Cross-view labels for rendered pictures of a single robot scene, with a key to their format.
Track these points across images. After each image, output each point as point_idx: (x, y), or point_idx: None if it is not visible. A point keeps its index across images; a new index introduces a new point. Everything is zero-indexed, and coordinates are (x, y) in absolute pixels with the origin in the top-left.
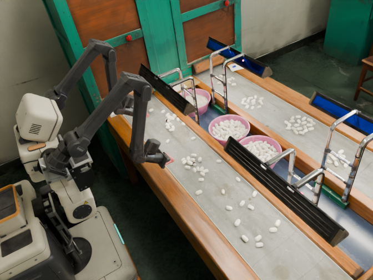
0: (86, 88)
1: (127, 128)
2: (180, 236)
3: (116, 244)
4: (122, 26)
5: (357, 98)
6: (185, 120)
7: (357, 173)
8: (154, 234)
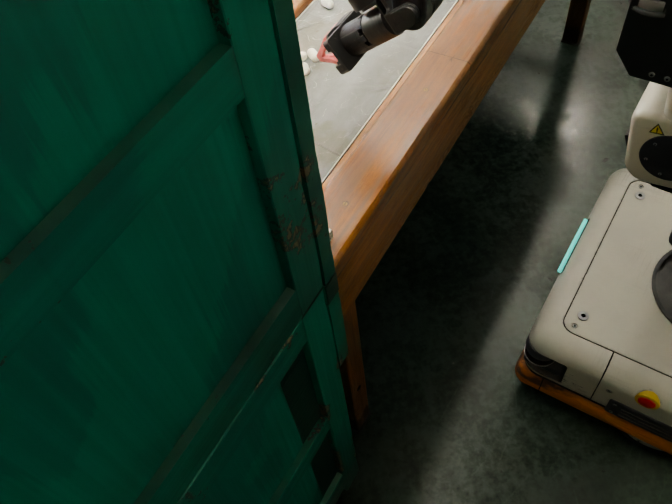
0: (300, 247)
1: (364, 150)
2: (446, 220)
3: (604, 218)
4: None
5: None
6: None
7: None
8: (474, 271)
